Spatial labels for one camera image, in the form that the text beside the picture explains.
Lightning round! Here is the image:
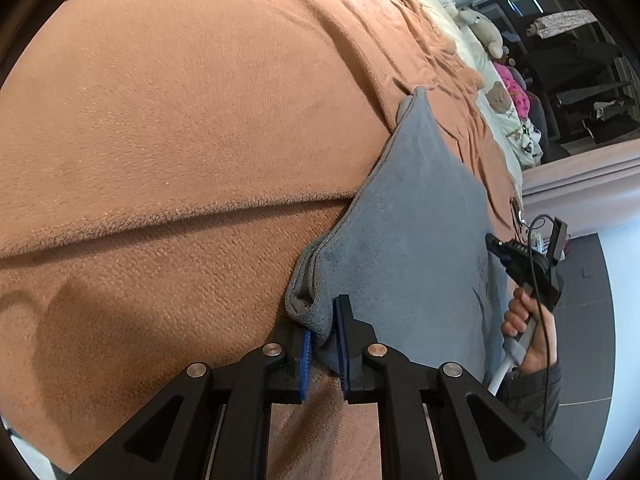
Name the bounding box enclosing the right hand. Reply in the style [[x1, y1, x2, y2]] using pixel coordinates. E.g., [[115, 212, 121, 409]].
[[500, 286, 559, 376]]

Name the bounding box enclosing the cream bed sheet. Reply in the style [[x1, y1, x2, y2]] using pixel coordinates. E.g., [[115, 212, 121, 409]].
[[418, 0, 535, 178]]

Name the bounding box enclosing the hanging floral garment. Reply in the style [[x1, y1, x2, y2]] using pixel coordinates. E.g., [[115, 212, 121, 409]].
[[526, 9, 598, 39]]

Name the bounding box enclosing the black cable with device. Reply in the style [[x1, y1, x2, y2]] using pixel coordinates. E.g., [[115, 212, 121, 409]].
[[508, 196, 532, 233]]

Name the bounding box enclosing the grey t-shirt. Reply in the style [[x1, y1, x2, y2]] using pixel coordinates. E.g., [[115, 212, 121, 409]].
[[284, 88, 506, 382]]

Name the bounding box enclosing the right forearm dark sleeve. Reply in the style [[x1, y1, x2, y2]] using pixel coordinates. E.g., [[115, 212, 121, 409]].
[[497, 361, 562, 446]]

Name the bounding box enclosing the orange-brown blanket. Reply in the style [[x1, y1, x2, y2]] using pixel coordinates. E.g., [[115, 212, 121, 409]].
[[1, 0, 522, 471]]

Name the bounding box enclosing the black white patterned cloth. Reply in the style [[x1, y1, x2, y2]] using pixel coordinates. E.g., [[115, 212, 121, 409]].
[[516, 122, 544, 169]]

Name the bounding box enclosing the hanging dark coat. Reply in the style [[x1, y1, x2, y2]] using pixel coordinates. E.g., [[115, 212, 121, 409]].
[[516, 41, 623, 90]]

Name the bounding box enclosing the pink fluffy garment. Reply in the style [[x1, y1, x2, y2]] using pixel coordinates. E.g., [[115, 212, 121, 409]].
[[494, 63, 530, 119]]

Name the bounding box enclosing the cream plush toy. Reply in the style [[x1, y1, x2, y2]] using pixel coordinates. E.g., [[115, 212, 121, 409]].
[[444, 2, 506, 60]]

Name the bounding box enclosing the right pink curtain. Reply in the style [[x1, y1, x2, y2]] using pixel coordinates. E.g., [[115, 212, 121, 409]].
[[522, 140, 639, 237]]

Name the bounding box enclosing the bear print pillow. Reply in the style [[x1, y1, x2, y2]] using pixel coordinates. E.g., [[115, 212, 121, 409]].
[[459, 26, 533, 166]]

